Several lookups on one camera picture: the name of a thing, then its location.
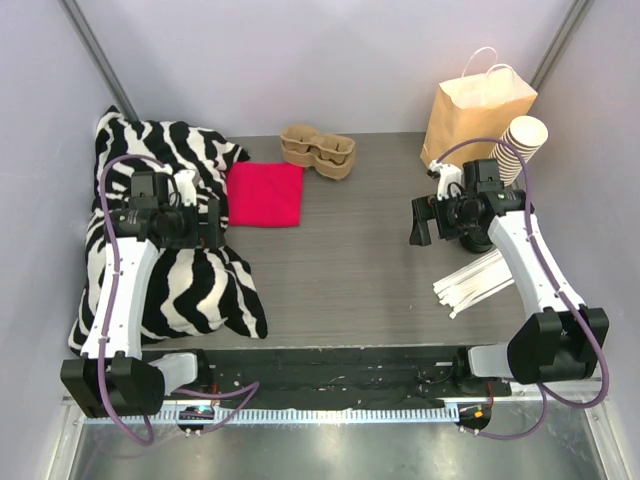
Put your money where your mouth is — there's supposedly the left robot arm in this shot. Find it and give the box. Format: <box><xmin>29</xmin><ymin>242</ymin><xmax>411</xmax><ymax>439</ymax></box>
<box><xmin>60</xmin><ymin>197</ymin><xmax>224</xmax><ymax>418</ymax></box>

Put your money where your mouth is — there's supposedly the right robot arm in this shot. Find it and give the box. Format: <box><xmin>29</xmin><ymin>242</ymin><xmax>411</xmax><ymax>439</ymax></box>
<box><xmin>409</xmin><ymin>190</ymin><xmax>610</xmax><ymax>400</ymax></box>

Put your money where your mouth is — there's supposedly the stack of black lids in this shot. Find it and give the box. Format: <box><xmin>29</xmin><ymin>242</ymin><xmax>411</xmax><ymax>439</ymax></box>
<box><xmin>460</xmin><ymin>230</ymin><xmax>493</xmax><ymax>254</ymax></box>

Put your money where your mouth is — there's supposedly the pink folded cloth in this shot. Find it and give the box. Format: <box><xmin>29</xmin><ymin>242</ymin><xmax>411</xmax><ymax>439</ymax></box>
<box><xmin>227</xmin><ymin>162</ymin><xmax>305</xmax><ymax>228</ymax></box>

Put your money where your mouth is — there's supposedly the zebra print pillow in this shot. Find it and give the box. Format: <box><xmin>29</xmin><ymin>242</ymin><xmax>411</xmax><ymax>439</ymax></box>
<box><xmin>67</xmin><ymin>106</ymin><xmax>268</xmax><ymax>354</ymax></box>

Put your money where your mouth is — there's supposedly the stack of paper cups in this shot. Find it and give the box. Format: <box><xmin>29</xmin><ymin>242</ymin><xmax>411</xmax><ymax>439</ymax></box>
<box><xmin>490</xmin><ymin>116</ymin><xmax>549</xmax><ymax>186</ymax></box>

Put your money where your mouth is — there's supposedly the cardboard cup carrier tray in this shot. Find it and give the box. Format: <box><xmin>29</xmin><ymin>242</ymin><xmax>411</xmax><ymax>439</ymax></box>
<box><xmin>280</xmin><ymin>124</ymin><xmax>356</xmax><ymax>181</ymax></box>

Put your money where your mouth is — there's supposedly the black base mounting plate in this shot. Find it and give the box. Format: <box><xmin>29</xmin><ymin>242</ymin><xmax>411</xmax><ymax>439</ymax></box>
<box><xmin>189</xmin><ymin>346</ymin><xmax>511</xmax><ymax>410</ymax></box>

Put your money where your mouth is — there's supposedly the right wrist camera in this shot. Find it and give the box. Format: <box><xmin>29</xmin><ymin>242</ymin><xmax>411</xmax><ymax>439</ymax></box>
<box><xmin>428</xmin><ymin>160</ymin><xmax>463</xmax><ymax>201</ymax></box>

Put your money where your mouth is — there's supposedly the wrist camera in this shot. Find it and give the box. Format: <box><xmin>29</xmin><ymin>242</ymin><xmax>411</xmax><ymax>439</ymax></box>
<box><xmin>174</xmin><ymin>169</ymin><xmax>200</xmax><ymax>207</ymax></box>
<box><xmin>428</xmin><ymin>160</ymin><xmax>463</xmax><ymax>201</ymax></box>

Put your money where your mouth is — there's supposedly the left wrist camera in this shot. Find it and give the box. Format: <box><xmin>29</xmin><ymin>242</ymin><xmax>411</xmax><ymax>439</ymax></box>
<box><xmin>174</xmin><ymin>169</ymin><xmax>200</xmax><ymax>207</ymax></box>

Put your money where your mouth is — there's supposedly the white cable duct strip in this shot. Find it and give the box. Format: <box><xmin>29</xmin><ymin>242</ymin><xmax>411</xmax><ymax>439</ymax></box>
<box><xmin>82</xmin><ymin>405</ymin><xmax>461</xmax><ymax>426</ymax></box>

